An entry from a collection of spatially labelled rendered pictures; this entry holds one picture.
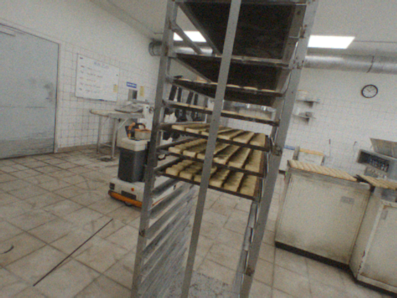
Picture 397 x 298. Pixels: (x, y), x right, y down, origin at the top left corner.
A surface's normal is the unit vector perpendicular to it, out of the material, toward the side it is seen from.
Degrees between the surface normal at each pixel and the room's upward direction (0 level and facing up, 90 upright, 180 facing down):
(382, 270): 91
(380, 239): 90
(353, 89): 90
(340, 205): 90
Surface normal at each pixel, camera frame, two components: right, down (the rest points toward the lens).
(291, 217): -0.32, 0.11
